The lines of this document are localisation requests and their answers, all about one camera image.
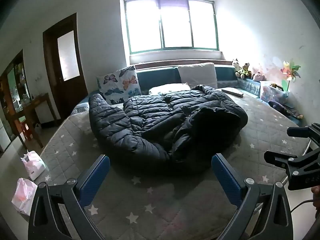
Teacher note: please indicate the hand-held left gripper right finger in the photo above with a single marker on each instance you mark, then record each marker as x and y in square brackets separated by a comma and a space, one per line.
[226, 177]

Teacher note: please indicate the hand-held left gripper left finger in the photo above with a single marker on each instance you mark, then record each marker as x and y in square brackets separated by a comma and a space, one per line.
[93, 177]

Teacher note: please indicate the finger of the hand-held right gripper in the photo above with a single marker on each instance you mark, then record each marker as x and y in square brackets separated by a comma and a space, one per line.
[300, 170]
[301, 130]

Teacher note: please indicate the black puffer jacket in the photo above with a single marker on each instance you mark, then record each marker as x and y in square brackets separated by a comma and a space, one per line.
[150, 120]

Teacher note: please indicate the person's right hand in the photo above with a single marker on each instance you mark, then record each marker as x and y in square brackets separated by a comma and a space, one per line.
[316, 193]

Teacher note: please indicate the dark purple plush toy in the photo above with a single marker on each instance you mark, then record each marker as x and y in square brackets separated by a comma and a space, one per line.
[280, 107]

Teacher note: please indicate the clear plastic storage box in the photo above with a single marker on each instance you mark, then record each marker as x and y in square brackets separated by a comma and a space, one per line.
[272, 92]

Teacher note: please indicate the bed with grey star quilt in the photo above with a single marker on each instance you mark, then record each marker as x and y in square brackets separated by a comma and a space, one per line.
[175, 200]

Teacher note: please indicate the colourful pinwheel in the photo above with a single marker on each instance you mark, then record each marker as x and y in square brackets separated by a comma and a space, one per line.
[289, 72]

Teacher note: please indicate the white and pink plastic bag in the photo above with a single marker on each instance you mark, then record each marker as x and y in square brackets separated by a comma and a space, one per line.
[33, 165]

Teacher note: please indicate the pink plush toy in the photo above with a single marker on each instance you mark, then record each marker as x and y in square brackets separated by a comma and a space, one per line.
[257, 76]

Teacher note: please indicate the red stool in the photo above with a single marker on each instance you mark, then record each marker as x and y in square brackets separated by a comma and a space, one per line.
[26, 131]

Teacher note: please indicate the brown plush toy green shirt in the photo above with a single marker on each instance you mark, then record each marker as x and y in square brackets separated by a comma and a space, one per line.
[244, 71]

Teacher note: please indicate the white cow plush toy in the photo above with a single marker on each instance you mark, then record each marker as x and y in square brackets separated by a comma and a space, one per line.
[236, 64]

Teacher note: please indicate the wooden desk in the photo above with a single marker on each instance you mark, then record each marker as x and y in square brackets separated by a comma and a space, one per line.
[35, 103]

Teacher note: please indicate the butterfly print pillow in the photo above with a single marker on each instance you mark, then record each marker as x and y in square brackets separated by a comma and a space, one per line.
[120, 83]

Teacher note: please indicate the white appliance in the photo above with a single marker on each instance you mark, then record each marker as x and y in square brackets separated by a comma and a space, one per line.
[4, 136]

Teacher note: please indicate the dark wooden door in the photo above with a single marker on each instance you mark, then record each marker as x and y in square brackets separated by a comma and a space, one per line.
[66, 80]

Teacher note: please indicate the white flat pillow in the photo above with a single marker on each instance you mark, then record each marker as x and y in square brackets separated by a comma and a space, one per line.
[167, 88]

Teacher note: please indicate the white square cushion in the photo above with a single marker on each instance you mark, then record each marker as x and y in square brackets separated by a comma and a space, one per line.
[197, 75]

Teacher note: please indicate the wooden display cabinet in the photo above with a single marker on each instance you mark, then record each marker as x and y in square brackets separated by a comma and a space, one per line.
[15, 90]

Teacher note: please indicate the teal bed surround cushion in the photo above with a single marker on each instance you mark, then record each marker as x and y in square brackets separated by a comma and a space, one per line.
[157, 76]

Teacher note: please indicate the window with green frame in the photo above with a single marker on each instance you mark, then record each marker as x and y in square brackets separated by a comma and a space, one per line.
[172, 22]

